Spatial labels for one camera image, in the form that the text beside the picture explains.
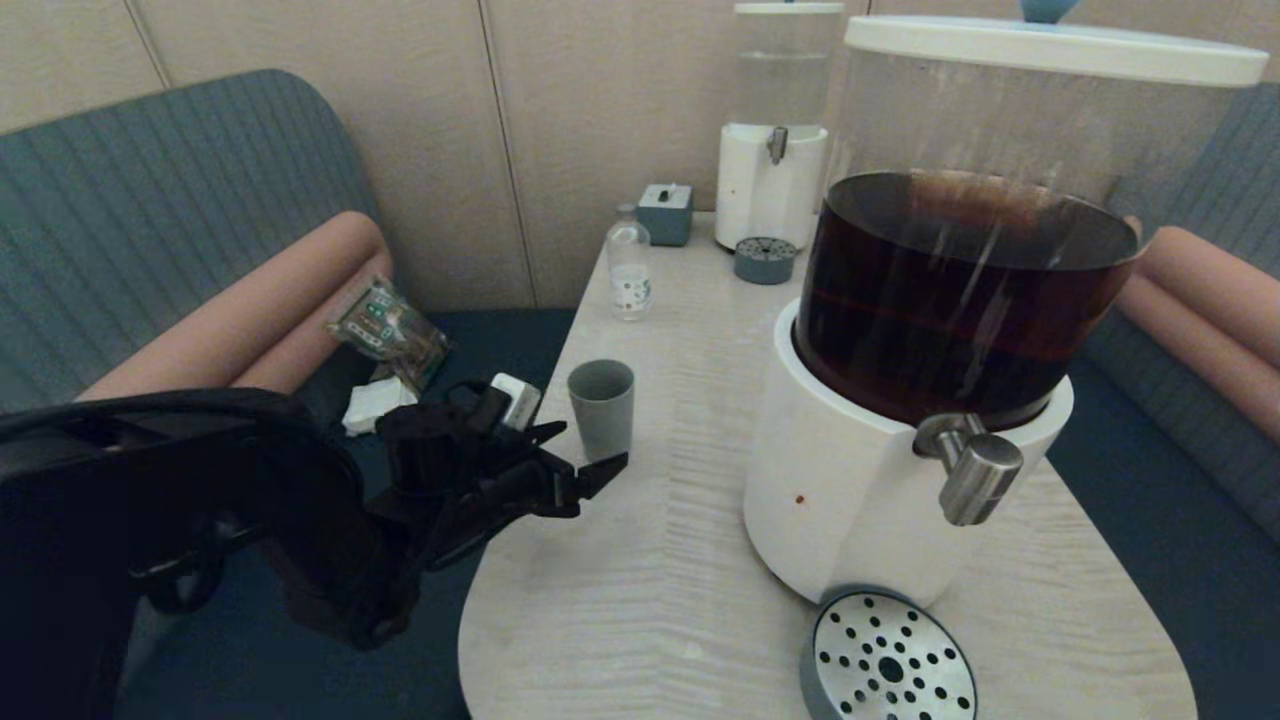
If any grey plastic cup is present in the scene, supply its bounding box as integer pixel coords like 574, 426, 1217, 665
567, 359, 636, 463

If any steel dispenser tap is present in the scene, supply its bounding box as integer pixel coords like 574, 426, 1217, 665
913, 413, 1025, 527

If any white napkin stack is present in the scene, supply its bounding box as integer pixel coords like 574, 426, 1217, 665
342, 378, 419, 437

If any green snack packet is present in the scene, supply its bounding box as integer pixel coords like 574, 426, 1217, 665
326, 275, 453, 393

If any clear plastic bottle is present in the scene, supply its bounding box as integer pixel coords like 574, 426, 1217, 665
608, 204, 653, 321

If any pink bolster cushion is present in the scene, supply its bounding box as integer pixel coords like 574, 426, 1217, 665
1105, 272, 1280, 444
1125, 226, 1280, 373
230, 255, 396, 396
75, 211, 389, 403

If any tea dispenser with white base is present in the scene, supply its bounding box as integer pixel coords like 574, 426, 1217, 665
742, 55, 1241, 608

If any small grey box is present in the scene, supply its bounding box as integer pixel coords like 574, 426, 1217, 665
637, 183, 694, 247

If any small grey drip tray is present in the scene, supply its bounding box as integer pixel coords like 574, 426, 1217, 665
734, 236, 797, 286

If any small water dispenser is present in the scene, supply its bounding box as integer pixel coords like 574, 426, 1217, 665
715, 12, 843, 253

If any large perforated metal drip tray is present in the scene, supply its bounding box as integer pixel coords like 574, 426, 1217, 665
800, 587, 979, 720

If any teal ribbed bench backrest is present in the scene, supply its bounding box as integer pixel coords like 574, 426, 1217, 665
1075, 82, 1280, 546
0, 69, 386, 701

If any white dispenser lid blue knob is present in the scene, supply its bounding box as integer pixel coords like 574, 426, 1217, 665
845, 0, 1269, 89

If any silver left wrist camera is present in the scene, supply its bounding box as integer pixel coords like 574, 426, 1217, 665
489, 372, 544, 432

